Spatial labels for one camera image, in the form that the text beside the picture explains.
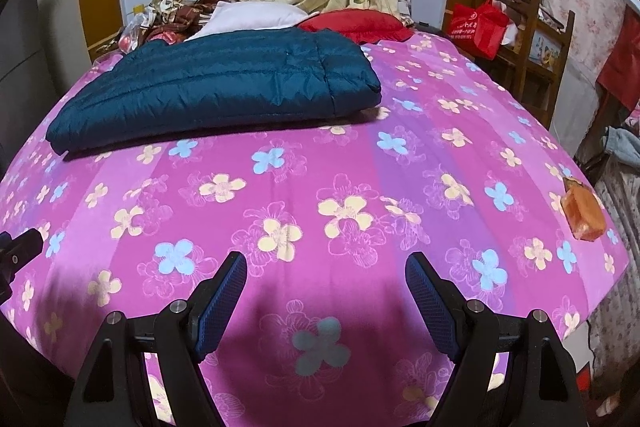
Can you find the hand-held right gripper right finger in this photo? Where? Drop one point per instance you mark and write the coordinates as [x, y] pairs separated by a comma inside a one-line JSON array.
[[432, 302]]

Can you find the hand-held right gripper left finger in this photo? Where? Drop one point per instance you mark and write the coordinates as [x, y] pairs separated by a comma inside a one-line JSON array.
[[222, 302]]

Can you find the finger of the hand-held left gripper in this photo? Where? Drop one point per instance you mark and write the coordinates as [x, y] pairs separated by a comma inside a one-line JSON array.
[[20, 252]]

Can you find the dark teal puffer jacket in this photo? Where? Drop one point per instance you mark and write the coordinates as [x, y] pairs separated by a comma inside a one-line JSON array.
[[200, 82]]

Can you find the pink floral bedsheet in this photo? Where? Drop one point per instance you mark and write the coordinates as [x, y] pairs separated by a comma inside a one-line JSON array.
[[350, 167]]

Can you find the orange plastic packet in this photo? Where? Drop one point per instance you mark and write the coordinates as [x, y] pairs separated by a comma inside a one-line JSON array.
[[582, 209]]

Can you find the grey floral bed cover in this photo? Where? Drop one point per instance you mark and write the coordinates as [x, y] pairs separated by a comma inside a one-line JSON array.
[[617, 257]]

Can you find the grey wardrobe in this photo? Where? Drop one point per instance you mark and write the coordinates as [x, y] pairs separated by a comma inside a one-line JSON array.
[[50, 37]]

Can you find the clear plastic bag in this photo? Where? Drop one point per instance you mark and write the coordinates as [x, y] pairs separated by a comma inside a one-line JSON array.
[[131, 36]]

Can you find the grey blue cloth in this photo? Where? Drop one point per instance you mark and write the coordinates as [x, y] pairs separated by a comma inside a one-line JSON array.
[[622, 147]]

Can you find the yellow capped plastic bottle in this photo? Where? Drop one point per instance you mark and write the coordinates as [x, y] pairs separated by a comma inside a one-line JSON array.
[[139, 12]]

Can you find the red shopping bag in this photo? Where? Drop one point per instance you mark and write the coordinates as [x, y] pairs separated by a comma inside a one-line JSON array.
[[477, 29]]

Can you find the colourful printed box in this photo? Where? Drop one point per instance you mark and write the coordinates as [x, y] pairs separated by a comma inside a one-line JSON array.
[[545, 49]]

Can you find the wooden chair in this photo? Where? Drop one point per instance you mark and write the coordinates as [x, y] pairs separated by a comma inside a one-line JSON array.
[[565, 57]]

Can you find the red pillow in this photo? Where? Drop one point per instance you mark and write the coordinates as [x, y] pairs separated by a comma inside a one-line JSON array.
[[360, 27]]

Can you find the white pillow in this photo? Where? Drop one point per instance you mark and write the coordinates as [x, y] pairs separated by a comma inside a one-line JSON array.
[[250, 17]]

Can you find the red hanging cloth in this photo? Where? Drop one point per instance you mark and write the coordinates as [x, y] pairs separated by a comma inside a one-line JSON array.
[[620, 67]]

